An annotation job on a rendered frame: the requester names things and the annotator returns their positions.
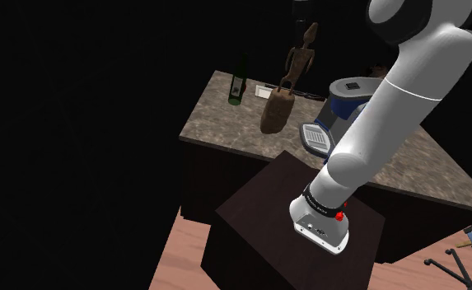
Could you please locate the dark cabinet counter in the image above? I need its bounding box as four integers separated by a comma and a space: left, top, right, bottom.
179, 138, 472, 264

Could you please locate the brown wooden figure statue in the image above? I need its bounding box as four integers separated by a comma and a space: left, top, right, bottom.
259, 22, 320, 135

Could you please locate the green glass bottle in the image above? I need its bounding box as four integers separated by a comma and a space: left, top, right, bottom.
227, 53, 250, 106

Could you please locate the small white flat box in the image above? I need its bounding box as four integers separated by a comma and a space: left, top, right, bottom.
255, 84, 276, 100

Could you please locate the dark robot stand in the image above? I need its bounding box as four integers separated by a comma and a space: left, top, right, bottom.
200, 150, 386, 290

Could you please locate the blue and grey coffee machine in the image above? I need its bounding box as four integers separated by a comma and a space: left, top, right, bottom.
298, 76, 385, 159

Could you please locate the blue office chair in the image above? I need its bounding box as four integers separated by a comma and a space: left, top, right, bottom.
423, 192, 472, 290

